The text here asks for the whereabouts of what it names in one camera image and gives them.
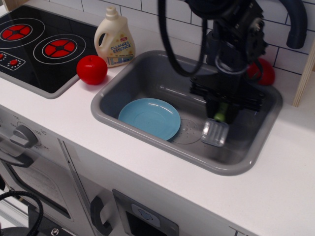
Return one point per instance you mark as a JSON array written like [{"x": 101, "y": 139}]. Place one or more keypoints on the red toy object behind sink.
[{"x": 267, "y": 72}]

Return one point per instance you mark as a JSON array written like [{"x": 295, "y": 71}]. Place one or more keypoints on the grey oven knob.
[{"x": 23, "y": 137}]

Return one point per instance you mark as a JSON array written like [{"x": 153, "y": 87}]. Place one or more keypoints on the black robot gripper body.
[{"x": 232, "y": 87}]

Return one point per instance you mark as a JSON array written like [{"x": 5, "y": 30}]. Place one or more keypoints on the wooden side panel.
[{"x": 308, "y": 69}]

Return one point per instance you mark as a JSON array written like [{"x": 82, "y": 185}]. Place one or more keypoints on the dark grey faucet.
[{"x": 299, "y": 23}]

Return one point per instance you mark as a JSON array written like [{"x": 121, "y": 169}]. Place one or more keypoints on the blue plastic plate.
[{"x": 153, "y": 116}]

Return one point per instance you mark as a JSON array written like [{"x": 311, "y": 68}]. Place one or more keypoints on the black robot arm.
[{"x": 234, "y": 46}]

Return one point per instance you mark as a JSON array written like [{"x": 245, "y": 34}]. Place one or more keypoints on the red toy apple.
[{"x": 92, "y": 69}]

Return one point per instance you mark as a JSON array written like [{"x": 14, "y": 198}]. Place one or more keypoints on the grey oven door handle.
[{"x": 14, "y": 155}]

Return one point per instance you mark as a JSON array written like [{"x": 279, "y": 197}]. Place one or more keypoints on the black toy stovetop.
[{"x": 39, "y": 50}]

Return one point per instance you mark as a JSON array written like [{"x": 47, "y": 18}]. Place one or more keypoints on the cream cleanser bottle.
[{"x": 113, "y": 41}]

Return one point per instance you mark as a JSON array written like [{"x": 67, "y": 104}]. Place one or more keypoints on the green handled grey spatula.
[{"x": 216, "y": 129}]

